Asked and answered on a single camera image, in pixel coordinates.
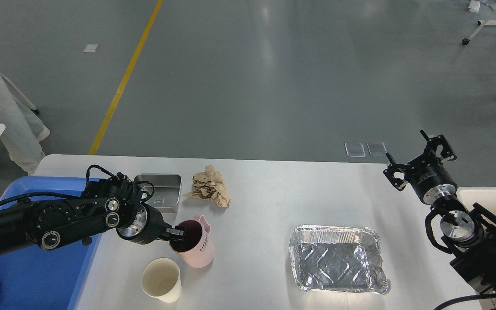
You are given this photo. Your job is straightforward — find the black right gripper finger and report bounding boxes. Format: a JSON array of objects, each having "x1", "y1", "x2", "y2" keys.
[
  {"x1": 419, "y1": 130, "x2": 457, "y2": 167},
  {"x1": 383, "y1": 152, "x2": 416, "y2": 192}
]

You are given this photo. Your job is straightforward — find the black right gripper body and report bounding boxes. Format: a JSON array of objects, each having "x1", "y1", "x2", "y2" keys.
[{"x1": 408, "y1": 166, "x2": 457, "y2": 205}]

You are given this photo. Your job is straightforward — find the aluminium foil tray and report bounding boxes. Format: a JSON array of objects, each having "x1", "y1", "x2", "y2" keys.
[{"x1": 289, "y1": 224, "x2": 391, "y2": 295}]

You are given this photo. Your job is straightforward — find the pink mug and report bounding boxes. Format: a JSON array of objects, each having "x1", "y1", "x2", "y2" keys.
[{"x1": 169, "y1": 214, "x2": 215, "y2": 268}]

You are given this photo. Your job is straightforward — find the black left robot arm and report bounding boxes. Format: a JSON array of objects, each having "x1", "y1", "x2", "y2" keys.
[{"x1": 0, "y1": 164, "x2": 187, "y2": 256}]

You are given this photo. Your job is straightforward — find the blue plastic tray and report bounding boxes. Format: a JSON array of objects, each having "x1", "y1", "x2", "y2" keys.
[{"x1": 0, "y1": 177, "x2": 99, "y2": 310}]

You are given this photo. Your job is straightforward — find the crumpled brown paper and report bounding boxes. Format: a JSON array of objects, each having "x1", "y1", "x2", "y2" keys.
[{"x1": 183, "y1": 165, "x2": 232, "y2": 208}]

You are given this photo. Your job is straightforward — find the cream paper cup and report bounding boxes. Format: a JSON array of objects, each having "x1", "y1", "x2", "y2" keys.
[{"x1": 140, "y1": 257, "x2": 182, "y2": 304}]

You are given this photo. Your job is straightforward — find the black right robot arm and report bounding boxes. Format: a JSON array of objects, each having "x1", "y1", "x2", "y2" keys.
[{"x1": 383, "y1": 130, "x2": 496, "y2": 310}]

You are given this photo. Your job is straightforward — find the person in grey trousers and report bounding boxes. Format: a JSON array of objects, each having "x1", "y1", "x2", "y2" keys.
[{"x1": 0, "y1": 75, "x2": 50, "y2": 175}]

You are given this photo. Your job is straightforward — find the stainless steel square tray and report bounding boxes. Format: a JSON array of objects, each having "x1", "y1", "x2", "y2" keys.
[{"x1": 134, "y1": 174, "x2": 182, "y2": 214}]

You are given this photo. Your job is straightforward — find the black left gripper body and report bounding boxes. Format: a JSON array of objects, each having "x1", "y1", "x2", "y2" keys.
[{"x1": 117, "y1": 205, "x2": 174, "y2": 245}]

